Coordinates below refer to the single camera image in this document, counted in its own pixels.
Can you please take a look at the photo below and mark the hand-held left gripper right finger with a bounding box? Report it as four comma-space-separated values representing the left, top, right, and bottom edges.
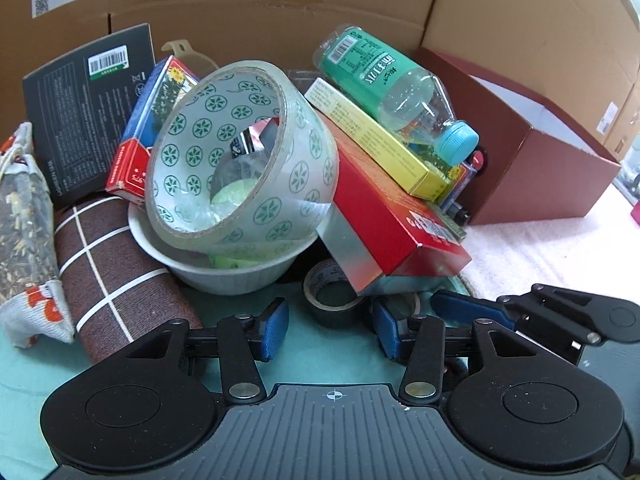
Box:
371, 298, 538, 405

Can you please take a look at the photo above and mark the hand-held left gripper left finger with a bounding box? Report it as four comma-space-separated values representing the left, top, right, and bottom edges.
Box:
125, 297, 290, 405

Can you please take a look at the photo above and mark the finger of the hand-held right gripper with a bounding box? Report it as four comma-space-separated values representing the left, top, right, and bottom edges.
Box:
431, 284, 637, 366

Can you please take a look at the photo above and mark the large black tape roll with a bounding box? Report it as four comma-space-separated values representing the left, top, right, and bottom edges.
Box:
303, 259, 371, 328

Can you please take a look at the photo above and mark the dark red storage box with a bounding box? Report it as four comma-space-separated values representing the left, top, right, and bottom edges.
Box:
412, 46, 622, 226

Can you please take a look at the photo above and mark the dried herb cloth sachet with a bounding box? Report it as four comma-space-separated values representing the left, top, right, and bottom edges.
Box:
0, 122, 76, 348

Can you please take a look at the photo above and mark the white bowl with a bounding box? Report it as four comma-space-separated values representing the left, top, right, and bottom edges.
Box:
127, 200, 318, 295

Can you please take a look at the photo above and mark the white fluffy towel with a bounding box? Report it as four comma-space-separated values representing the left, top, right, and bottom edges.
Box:
457, 180, 640, 311

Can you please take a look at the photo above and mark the red and silver flat box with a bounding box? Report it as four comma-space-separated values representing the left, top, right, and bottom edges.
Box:
317, 110, 473, 297

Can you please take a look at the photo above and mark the small colourful box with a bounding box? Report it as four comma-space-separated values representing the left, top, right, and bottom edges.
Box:
440, 160, 473, 211

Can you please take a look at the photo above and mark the lime green item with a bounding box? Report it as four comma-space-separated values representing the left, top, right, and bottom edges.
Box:
207, 180, 261, 268

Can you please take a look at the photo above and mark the clear green-patterned tape roll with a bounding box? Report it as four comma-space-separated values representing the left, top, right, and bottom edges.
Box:
145, 60, 341, 263

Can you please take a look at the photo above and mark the brown grid cloth roll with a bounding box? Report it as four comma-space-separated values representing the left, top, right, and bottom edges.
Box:
52, 195, 203, 363

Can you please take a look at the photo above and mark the long yellow box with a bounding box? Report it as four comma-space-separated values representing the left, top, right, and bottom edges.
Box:
304, 77, 463, 198

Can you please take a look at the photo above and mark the teal blanket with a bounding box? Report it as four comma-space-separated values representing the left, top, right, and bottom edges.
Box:
0, 275, 473, 476

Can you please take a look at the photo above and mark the green-label water bottle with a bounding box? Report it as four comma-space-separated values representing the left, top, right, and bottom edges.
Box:
312, 24, 480, 166

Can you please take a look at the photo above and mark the clear plastic packaging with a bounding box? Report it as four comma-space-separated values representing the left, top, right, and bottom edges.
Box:
287, 67, 321, 93

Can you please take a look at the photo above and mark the small blue and red box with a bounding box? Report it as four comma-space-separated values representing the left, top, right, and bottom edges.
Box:
105, 55, 201, 206

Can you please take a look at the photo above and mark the large flattened cardboard box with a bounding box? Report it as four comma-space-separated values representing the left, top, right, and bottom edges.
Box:
420, 0, 640, 161
0, 0, 448, 161

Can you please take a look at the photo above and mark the black box with barcode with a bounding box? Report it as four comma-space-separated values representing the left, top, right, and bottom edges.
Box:
22, 22, 156, 206

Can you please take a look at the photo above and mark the beige plastic holder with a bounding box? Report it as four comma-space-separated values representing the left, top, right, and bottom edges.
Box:
161, 39, 218, 68

